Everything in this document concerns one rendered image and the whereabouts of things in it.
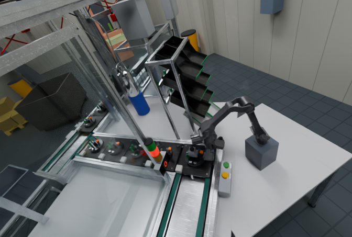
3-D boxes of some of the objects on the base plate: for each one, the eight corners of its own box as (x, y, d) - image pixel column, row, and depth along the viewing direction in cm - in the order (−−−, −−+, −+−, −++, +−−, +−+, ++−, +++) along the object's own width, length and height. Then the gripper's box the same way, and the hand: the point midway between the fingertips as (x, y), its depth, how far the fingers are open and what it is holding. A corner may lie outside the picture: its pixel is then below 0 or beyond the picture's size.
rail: (224, 149, 131) (223, 141, 124) (205, 329, 70) (201, 331, 63) (217, 149, 133) (216, 140, 126) (193, 322, 72) (187, 324, 65)
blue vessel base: (152, 106, 201) (143, 89, 185) (146, 115, 191) (136, 98, 174) (141, 106, 208) (132, 89, 191) (135, 115, 197) (125, 98, 181)
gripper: (206, 127, 107) (209, 142, 116) (200, 151, 94) (205, 166, 104) (216, 127, 104) (218, 142, 114) (211, 153, 92) (215, 167, 101)
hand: (211, 150), depth 107 cm, fingers closed
